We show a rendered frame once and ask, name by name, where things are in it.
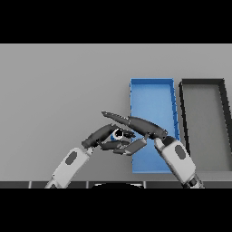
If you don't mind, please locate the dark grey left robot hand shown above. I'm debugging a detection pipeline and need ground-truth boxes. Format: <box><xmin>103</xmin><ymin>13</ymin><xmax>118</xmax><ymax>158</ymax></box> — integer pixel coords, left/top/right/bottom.
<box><xmin>81</xmin><ymin>123</ymin><xmax>136</xmax><ymax>152</ymax></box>

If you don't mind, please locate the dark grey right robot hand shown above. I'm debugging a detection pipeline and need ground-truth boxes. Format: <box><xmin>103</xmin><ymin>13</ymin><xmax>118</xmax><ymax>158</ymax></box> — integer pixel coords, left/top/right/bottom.
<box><xmin>101</xmin><ymin>111</ymin><xmax>169</xmax><ymax>157</ymax></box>

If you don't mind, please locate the blue pipe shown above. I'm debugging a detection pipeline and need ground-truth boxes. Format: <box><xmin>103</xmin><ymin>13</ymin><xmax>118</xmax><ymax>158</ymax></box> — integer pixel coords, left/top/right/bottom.
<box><xmin>110</xmin><ymin>128</ymin><xmax>125</xmax><ymax>142</ymax></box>

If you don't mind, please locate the blue bin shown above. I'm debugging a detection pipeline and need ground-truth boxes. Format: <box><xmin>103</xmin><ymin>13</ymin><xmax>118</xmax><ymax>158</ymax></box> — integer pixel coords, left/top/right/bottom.
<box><xmin>129</xmin><ymin>77</ymin><xmax>181</xmax><ymax>174</ymax></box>

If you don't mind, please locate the dark grey bin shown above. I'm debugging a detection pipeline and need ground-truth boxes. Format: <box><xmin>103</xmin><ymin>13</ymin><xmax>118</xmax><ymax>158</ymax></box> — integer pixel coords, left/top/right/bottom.
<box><xmin>178</xmin><ymin>78</ymin><xmax>232</xmax><ymax>173</ymax></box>

